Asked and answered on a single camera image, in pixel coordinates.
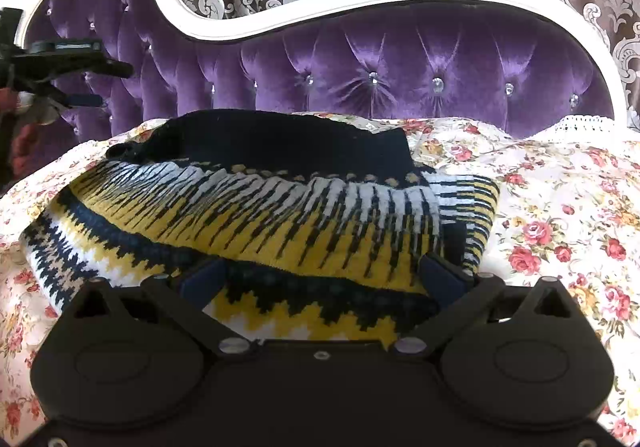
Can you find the purple tufted velvet sofa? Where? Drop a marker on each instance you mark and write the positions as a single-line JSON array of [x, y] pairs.
[[350, 62]]

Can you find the floral print blanket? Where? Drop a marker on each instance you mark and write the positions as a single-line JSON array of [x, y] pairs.
[[550, 207]]

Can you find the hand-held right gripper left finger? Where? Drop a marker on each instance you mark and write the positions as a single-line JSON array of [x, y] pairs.
[[205, 279]]

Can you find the yellow navy white patterned sweater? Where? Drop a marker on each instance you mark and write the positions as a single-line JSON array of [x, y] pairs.
[[300, 227]]

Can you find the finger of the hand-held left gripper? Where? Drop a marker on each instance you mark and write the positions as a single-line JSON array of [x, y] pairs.
[[75, 58], [82, 101]]

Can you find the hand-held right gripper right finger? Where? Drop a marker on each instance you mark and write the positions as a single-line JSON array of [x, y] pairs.
[[445, 274]]

